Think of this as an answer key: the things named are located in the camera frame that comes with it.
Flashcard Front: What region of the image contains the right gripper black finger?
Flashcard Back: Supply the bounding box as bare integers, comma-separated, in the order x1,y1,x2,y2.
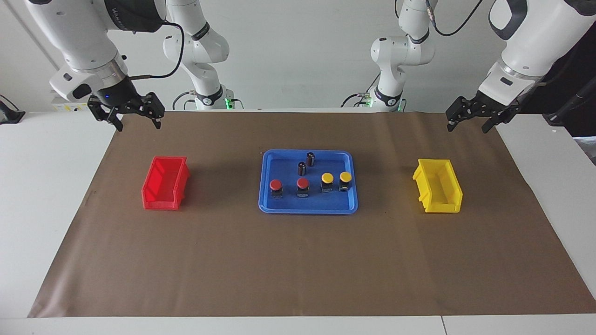
142,93,165,129
88,97,124,132

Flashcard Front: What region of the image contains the blue plastic tray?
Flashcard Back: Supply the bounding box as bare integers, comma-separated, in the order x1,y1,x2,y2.
258,149,359,214

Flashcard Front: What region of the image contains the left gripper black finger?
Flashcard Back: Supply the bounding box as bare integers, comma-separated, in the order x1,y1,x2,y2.
482,106,520,134
446,97,472,132

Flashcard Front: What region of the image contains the black right base cable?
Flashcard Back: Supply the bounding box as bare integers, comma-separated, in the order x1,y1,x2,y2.
172,92,244,110

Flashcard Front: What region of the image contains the black base cable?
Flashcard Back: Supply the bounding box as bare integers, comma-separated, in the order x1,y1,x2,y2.
341,74,380,108
172,92,244,110

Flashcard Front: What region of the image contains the brown paper table mat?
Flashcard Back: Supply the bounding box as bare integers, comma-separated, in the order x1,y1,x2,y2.
28,111,596,318

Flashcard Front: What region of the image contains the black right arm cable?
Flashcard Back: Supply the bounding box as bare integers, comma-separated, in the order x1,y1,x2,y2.
129,21,185,80

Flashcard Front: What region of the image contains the red plastic bin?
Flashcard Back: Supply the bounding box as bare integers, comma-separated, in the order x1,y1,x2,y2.
141,156,190,211

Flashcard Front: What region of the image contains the black backdrop panel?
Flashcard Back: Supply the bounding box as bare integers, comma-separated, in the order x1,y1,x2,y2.
531,28,596,138

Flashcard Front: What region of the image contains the black stand pole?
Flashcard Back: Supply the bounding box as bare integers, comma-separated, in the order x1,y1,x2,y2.
542,77,596,126

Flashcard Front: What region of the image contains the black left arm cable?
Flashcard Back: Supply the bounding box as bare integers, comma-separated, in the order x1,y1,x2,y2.
395,0,485,37

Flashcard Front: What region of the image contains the yellow plastic bin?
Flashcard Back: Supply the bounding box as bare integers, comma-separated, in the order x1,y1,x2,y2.
412,159,464,214

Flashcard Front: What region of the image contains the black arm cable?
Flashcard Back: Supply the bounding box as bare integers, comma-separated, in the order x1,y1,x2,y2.
395,0,485,37
129,21,185,80

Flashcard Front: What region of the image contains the black device at table edge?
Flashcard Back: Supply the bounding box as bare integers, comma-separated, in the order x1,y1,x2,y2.
0,95,26,125

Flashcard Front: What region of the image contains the black left base cable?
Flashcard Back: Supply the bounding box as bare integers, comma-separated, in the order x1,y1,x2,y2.
341,74,380,108

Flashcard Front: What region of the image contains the white wall socket box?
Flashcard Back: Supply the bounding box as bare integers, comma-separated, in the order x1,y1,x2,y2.
51,95,89,112

